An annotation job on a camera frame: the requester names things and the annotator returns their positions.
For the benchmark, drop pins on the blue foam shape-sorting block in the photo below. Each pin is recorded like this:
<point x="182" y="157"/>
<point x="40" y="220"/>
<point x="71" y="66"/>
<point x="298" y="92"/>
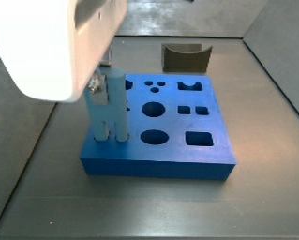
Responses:
<point x="178" y="135"/>

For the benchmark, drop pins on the light blue square-circle peg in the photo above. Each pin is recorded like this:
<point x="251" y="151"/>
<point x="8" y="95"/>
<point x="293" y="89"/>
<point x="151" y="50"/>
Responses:
<point x="107" y="105"/>

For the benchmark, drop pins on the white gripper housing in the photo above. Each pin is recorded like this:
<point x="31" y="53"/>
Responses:
<point x="52" y="43"/>

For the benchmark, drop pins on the black curved holder stand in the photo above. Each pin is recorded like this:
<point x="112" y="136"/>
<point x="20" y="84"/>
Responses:
<point x="184" y="57"/>

